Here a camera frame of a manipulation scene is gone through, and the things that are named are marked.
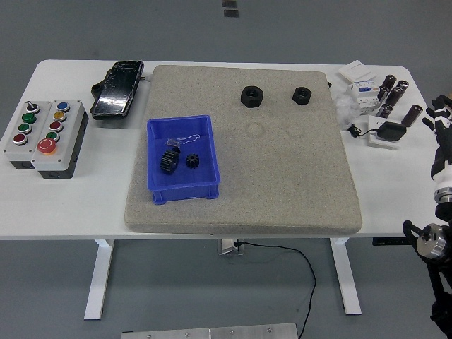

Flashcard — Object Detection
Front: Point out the black power cord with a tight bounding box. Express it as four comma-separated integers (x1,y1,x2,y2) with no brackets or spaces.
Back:
234,241,317,335

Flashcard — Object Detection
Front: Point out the grey emergency-stop control box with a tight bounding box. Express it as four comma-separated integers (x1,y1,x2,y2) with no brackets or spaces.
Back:
30,99,89,180

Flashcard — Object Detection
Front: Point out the grey metal plate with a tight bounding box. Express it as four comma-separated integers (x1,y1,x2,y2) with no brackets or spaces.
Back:
121,322,299,339

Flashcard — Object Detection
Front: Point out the black table height panel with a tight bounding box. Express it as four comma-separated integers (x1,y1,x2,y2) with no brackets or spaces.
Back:
371,237,407,246

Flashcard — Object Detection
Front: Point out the white table leg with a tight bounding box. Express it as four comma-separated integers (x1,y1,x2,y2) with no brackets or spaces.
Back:
330,238,363,316
83,239,116,321

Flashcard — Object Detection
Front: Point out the white square plate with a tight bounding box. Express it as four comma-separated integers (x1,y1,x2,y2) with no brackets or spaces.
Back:
367,114,402,151

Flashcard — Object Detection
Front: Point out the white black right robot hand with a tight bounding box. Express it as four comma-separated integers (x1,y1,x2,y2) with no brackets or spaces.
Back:
422,93,452,184

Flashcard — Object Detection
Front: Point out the silver under-table control box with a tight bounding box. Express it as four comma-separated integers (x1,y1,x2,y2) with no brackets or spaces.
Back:
217,239,245,256

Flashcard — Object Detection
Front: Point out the large black gear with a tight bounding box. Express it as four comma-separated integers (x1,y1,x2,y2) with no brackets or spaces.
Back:
159,148,180,177

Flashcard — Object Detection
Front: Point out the small black hex nut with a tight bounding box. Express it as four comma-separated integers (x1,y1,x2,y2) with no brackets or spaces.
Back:
292,85,313,105

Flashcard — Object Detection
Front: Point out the large black hex nut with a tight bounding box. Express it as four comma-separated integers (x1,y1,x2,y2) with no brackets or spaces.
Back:
239,85,265,108

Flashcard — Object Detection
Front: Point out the glossy black device case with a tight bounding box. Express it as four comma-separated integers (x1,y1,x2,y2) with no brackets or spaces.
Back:
90,60,145,121

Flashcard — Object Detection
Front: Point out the black power adapter with cord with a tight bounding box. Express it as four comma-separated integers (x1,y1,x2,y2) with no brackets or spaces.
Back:
346,121,408,143

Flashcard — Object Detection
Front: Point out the small clear plastic tag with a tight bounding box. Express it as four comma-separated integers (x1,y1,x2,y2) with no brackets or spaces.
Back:
165,133,202,149

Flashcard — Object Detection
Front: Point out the crumpled clear plastic bag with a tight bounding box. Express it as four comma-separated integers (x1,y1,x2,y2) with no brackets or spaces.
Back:
333,90,361,130

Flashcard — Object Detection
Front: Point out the grey four-button control box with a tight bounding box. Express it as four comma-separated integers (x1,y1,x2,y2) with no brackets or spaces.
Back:
2,100,54,171

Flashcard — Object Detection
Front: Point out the blue plastic box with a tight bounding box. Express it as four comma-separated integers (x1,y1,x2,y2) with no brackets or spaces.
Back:
146,114,222,206

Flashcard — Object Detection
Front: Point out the white circuit breaker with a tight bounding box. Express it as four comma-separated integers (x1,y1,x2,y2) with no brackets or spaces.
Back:
347,78,381,117

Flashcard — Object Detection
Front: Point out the grey-brown foam mat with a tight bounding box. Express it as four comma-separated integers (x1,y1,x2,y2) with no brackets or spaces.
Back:
124,64,364,237

